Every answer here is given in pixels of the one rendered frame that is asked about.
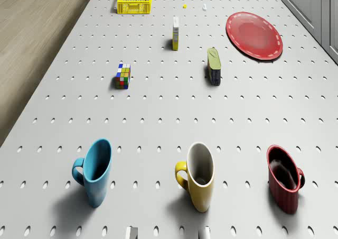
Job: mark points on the yellow basket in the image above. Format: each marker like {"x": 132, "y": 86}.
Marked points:
{"x": 122, "y": 8}

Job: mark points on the white cabinet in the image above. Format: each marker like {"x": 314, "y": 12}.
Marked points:
{"x": 303, "y": 6}

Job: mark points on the blue mug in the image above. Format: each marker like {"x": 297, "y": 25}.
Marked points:
{"x": 96, "y": 186}

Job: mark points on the white and yellow carton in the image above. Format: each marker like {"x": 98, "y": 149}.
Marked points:
{"x": 175, "y": 35}

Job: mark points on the red plate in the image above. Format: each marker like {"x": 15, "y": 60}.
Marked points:
{"x": 253, "y": 35}

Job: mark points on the flat-sided can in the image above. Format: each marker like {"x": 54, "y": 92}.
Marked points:
{"x": 214, "y": 64}

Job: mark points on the red mug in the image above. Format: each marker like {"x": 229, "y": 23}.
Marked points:
{"x": 283, "y": 196}

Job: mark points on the yellow mug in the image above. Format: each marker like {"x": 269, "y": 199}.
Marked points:
{"x": 202, "y": 196}

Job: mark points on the puzzle cube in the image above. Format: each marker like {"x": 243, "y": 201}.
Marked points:
{"x": 123, "y": 76}

